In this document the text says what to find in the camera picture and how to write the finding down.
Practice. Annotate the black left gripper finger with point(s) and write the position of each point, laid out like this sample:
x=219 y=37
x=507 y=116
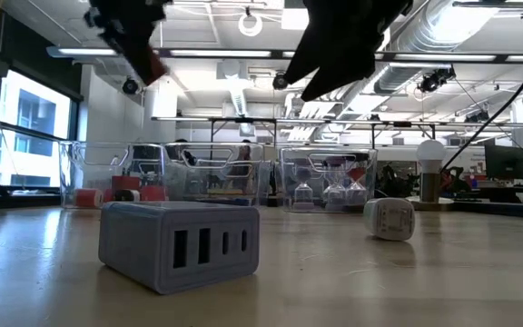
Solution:
x=136 y=63

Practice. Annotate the person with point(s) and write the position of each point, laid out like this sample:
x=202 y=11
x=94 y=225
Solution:
x=182 y=151
x=243 y=156

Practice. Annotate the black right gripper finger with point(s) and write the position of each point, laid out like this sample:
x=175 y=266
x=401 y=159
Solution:
x=338 y=79
x=304 y=59

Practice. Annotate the red rounded charger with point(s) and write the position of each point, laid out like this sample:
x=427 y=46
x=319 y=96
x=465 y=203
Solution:
x=153 y=193

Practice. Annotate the black beam with light strips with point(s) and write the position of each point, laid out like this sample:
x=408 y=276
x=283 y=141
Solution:
x=220 y=53

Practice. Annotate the lavender multiport charger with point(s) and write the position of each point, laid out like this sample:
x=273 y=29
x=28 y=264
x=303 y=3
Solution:
x=143 y=245

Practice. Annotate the clear plastic bin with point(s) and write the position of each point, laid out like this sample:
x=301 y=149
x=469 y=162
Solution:
x=289 y=159
x=184 y=152
x=71 y=159

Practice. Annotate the black monitor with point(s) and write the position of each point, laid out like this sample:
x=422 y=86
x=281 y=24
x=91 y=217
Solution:
x=504 y=161

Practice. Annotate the green white plug charger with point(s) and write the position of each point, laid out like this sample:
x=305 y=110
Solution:
x=388 y=219

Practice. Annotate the red pronged charger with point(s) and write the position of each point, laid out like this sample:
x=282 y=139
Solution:
x=158 y=70

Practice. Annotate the black dome camera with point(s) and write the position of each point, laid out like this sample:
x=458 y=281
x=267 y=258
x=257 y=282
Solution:
x=436 y=79
x=130 y=85
x=280 y=81

